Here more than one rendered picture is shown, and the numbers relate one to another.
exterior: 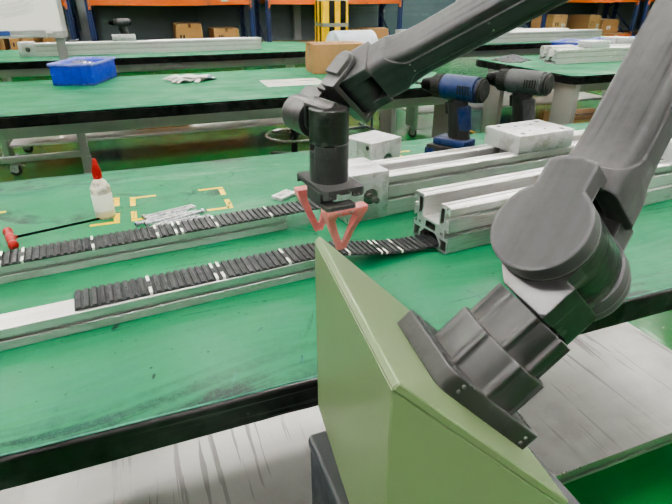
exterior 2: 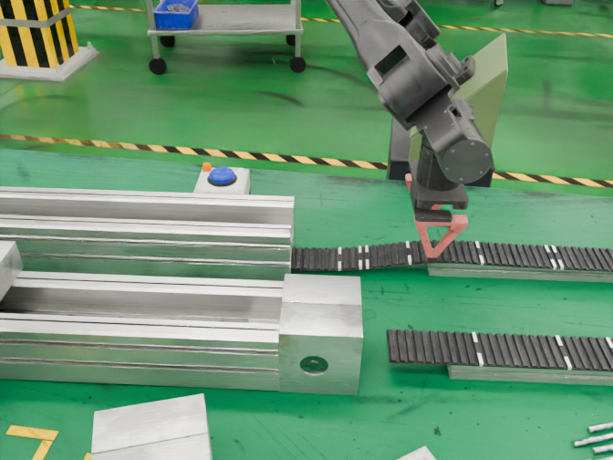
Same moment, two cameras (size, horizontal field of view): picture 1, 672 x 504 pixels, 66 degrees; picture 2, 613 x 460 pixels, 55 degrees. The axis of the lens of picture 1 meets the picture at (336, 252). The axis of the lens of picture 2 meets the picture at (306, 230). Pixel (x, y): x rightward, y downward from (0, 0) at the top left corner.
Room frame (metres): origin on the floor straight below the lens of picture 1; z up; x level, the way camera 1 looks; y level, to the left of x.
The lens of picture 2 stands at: (1.42, 0.18, 1.33)
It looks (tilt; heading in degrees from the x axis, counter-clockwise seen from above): 36 degrees down; 208
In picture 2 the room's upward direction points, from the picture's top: 1 degrees clockwise
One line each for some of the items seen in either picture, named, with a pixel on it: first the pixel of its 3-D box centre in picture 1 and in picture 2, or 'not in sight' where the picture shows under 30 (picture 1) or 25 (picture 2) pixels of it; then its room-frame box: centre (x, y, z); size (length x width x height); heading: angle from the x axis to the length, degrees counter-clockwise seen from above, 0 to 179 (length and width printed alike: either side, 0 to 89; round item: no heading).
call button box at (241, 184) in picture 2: not in sight; (223, 197); (0.77, -0.32, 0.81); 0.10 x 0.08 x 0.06; 26
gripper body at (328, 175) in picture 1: (329, 166); (440, 167); (0.74, 0.01, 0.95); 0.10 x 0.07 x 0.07; 27
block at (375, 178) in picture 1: (358, 191); (320, 326); (0.96, -0.04, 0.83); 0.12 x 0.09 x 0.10; 26
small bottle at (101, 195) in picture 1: (100, 188); not in sight; (0.95, 0.46, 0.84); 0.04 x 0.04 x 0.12
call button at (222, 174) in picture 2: not in sight; (222, 177); (0.76, -0.33, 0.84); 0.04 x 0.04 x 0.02
